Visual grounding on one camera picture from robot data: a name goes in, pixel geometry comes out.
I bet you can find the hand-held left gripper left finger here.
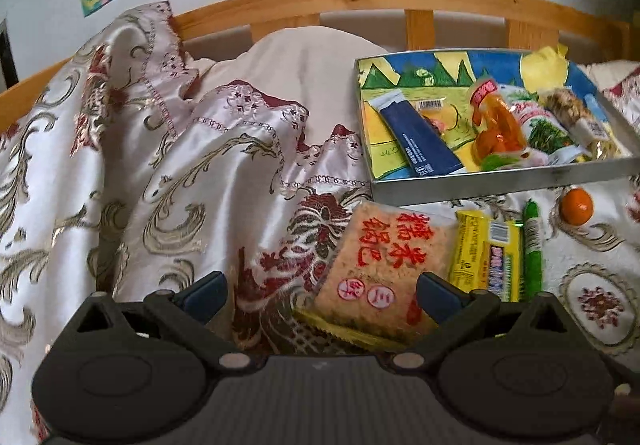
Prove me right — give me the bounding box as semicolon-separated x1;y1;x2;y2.
72;271;256;373

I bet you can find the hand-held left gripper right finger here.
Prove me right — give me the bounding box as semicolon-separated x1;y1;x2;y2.
392;272;577;373

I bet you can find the rice cracker packet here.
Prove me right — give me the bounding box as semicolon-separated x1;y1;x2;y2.
312;202;459;340

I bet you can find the metal tray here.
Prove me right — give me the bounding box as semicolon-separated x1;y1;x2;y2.
352;47;640;208

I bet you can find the dark blue snack packet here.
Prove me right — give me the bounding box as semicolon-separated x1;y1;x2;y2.
370;92;467;178

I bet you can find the green and white snack packet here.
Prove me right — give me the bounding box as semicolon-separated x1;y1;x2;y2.
500;92;592;166

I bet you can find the yellow snack packet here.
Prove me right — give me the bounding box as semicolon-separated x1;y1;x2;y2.
446;210;527;304

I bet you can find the gold foil zigzag-edged packet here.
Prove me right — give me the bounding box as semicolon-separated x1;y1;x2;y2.
292;307;407;354

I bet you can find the green sausage stick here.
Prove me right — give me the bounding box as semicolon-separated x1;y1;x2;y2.
521;200;547;300

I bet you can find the patterned satin blanket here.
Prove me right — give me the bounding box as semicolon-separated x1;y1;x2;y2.
0;1;640;445

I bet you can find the small orange ball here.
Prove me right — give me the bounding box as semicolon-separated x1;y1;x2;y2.
558;187;595;227

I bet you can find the orange snack packet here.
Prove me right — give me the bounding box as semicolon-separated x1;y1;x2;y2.
467;77;532;172

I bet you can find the colourful drawing sheet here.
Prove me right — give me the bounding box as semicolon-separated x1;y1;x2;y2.
356;51;608;180

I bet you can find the clear nut bar packet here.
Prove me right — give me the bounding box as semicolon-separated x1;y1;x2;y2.
540;89;632;162

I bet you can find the cream pillow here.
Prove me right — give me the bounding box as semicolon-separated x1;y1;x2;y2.
184;26;397;168

